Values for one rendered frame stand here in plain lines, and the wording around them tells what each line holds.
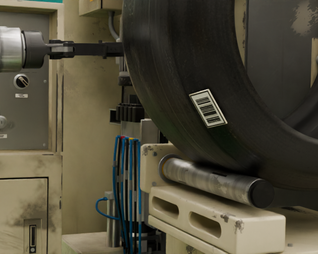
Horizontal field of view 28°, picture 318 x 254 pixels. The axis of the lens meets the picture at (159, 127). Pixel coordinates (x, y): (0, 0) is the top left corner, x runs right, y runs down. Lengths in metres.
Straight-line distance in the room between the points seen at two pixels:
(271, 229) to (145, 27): 0.37
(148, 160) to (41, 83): 0.45
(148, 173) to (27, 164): 0.40
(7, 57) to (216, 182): 0.46
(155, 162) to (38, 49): 0.32
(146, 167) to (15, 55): 0.33
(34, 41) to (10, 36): 0.05
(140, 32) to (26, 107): 0.62
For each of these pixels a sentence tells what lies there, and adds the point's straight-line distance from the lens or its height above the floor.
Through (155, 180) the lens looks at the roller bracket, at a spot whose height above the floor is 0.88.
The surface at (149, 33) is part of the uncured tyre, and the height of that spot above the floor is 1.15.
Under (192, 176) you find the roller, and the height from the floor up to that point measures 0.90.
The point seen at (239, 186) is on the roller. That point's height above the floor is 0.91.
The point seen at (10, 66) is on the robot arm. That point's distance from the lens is 1.24.
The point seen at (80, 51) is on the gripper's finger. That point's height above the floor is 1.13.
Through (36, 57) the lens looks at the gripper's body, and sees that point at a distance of 1.25.
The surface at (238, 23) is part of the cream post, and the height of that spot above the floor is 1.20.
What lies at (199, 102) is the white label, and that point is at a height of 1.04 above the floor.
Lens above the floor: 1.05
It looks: 3 degrees down
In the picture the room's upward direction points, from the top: 1 degrees clockwise
